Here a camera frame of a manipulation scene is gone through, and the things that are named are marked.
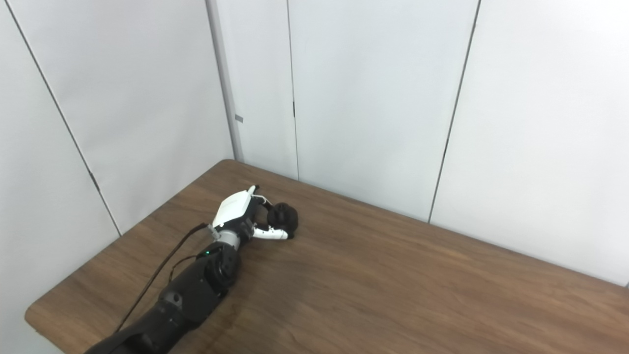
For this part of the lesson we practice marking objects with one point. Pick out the round black plastic part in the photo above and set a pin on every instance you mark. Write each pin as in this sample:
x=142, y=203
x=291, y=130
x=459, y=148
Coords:
x=286, y=217

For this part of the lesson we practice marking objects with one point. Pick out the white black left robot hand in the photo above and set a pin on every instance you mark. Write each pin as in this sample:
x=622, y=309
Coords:
x=233, y=209

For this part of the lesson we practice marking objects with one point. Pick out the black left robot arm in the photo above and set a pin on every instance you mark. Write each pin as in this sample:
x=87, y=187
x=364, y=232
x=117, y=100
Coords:
x=191, y=300

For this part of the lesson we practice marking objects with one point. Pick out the grey vertical corner post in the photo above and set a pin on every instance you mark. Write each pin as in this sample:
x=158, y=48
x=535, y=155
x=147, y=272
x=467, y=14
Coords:
x=226, y=83

